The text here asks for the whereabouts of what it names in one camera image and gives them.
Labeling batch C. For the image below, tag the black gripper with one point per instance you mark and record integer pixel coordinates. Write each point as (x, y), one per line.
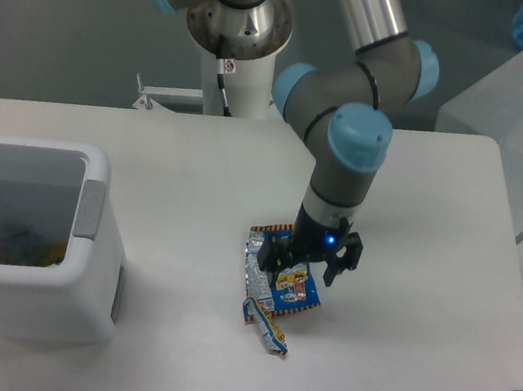
(311, 242)

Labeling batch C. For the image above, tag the wrapper strip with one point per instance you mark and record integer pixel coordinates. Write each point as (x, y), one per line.
(273, 338)

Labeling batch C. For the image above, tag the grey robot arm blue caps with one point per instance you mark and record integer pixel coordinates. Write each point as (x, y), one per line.
(340, 116)

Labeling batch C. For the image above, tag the white trash can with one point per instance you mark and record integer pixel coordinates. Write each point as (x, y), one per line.
(60, 190)

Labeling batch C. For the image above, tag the blue snack wrapper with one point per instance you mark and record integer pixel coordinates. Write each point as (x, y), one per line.
(295, 288)

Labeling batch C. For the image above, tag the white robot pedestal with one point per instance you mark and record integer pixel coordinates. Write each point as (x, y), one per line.
(238, 50)

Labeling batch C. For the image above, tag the white base bracket left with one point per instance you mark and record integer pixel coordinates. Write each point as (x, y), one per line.
(172, 99)

